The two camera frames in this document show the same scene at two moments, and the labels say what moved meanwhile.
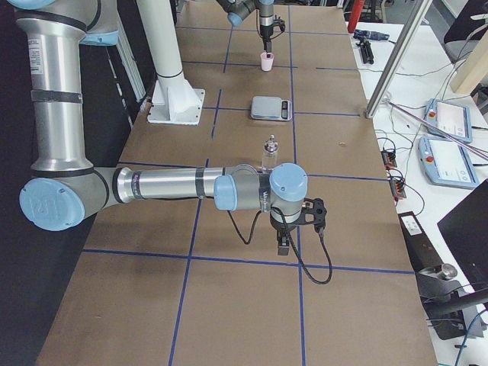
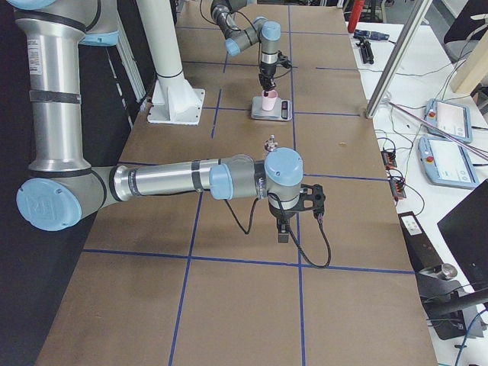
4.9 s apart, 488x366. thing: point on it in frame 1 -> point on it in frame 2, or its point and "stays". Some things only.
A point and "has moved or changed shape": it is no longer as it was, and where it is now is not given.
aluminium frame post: (416, 18) stays
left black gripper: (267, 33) -> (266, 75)
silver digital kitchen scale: (268, 107) stays
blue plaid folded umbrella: (370, 35) stays
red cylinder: (356, 9) stays
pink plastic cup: (267, 62) has moved or changed shape
